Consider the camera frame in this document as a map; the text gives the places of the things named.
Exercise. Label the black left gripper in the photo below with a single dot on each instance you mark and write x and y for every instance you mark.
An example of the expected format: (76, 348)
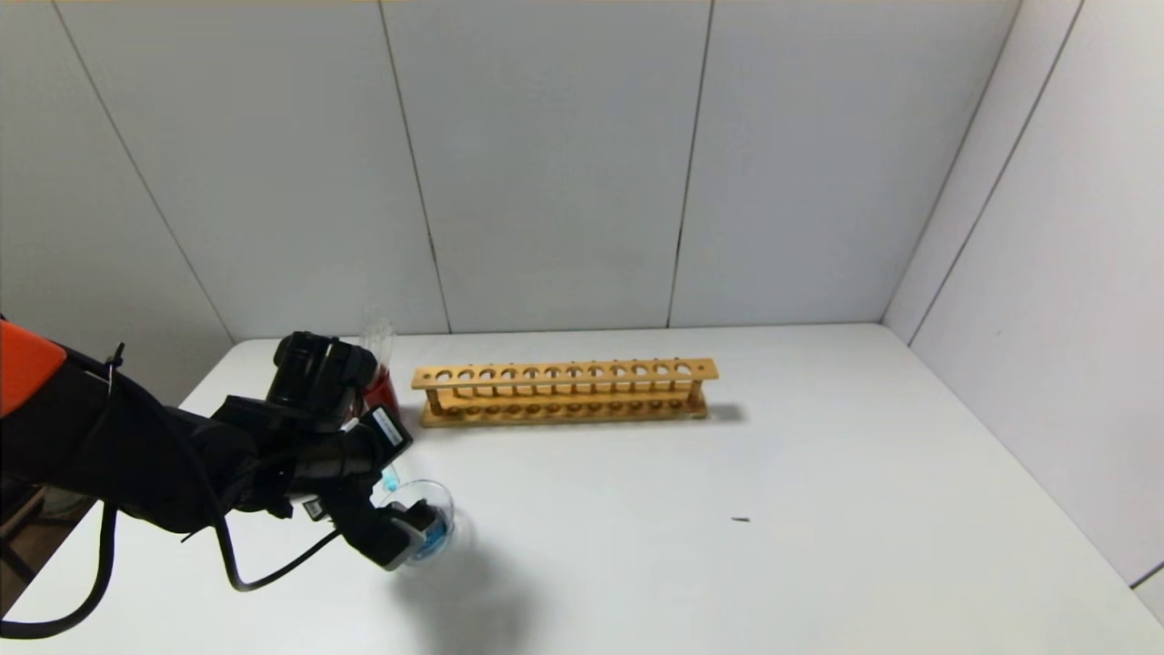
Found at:
(389, 430)

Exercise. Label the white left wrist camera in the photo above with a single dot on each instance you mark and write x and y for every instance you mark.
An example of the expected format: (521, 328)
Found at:
(382, 537)

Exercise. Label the dark red cup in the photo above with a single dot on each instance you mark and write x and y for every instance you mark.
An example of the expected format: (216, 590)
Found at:
(384, 396)

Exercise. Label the pale shoes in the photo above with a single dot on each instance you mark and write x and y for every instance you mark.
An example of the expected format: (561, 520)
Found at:
(56, 506)

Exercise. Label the dark background furniture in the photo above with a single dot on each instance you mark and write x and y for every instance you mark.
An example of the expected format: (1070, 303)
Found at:
(32, 546)

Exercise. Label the clear glass dish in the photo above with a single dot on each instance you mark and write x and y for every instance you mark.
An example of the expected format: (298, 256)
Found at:
(436, 537)

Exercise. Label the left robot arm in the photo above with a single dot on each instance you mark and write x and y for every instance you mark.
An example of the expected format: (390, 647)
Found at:
(91, 446)

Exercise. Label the blue pigment glass test tube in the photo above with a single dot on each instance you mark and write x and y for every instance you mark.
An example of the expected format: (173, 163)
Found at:
(391, 478)

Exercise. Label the wooden test tube rack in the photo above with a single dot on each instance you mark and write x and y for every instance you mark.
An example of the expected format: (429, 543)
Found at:
(564, 371)

